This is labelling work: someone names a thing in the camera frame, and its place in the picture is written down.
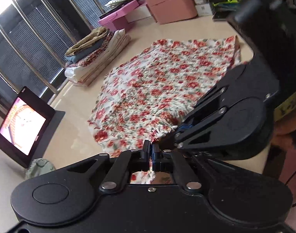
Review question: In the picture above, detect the large salmon pink storage box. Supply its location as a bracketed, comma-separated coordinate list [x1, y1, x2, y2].
[145, 0, 198, 25]

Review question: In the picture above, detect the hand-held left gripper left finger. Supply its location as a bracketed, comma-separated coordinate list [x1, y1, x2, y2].
[66, 140, 151, 193]

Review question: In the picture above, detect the green patterned garment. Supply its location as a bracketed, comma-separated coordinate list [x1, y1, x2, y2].
[25, 158, 57, 179]

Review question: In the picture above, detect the silver edged smartphone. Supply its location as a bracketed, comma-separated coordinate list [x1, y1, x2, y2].
[212, 11, 236, 22]

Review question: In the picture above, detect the person's pink garment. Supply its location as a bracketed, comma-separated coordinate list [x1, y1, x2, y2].
[279, 148, 296, 207]

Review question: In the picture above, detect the stack of folded clothes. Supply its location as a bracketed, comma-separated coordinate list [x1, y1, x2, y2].
[64, 27, 131, 87]

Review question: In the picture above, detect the black flat box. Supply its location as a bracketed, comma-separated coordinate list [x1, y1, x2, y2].
[100, 5, 125, 18]

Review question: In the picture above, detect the tablet in black folio case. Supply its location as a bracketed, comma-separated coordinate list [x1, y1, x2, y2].
[0, 86, 66, 169]

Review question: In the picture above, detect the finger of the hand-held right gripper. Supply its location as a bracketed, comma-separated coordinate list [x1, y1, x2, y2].
[177, 84, 230, 131]
[159, 106, 228, 152]

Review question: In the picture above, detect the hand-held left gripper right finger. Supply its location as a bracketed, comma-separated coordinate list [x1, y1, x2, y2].
[151, 144, 238, 193]

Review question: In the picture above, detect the barred window with blinds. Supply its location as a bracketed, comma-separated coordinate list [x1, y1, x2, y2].
[0, 0, 114, 117]

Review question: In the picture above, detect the clear plastic wrapped sheet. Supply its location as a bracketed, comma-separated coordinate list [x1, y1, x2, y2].
[106, 0, 131, 8]

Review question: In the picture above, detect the magenta pink box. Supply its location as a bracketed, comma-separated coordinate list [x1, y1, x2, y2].
[106, 15, 136, 31]
[99, 0, 140, 22]

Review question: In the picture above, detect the red floral white garment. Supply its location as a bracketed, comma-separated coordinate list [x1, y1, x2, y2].
[87, 35, 243, 184]

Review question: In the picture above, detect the small white green box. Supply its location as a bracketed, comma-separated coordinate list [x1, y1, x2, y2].
[195, 3, 214, 17]

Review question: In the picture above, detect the person's right hand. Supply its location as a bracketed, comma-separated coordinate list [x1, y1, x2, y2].
[274, 120, 296, 151]

